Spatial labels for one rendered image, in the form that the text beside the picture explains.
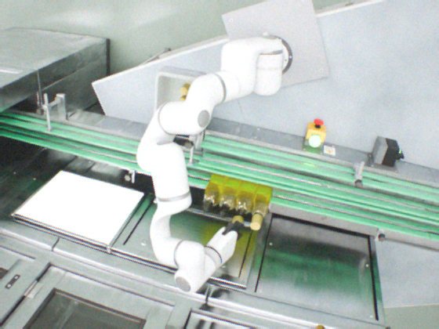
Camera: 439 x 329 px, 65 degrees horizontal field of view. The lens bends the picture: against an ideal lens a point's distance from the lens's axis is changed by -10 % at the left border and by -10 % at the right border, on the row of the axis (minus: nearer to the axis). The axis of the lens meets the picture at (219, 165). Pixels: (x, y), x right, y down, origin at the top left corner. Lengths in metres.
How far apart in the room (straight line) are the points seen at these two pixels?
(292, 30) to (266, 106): 0.32
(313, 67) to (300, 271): 0.73
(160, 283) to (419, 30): 1.20
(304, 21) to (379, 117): 0.46
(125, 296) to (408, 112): 1.19
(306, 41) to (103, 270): 1.04
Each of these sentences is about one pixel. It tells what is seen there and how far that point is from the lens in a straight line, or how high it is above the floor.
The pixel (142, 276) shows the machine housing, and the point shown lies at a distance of 1.22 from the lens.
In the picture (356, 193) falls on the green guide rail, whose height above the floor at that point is 0.92.
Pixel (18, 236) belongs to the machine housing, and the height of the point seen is 1.39.
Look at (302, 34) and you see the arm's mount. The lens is 1.35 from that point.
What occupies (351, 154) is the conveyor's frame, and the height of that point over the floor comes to 0.81.
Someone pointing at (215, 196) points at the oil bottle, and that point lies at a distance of 1.29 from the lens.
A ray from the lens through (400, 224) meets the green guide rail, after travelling 1.54.
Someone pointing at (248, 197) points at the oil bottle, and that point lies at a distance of 1.30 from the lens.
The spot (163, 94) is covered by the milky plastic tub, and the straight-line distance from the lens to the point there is 1.52.
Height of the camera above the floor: 2.10
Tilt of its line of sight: 56 degrees down
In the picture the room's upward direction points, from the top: 154 degrees counter-clockwise
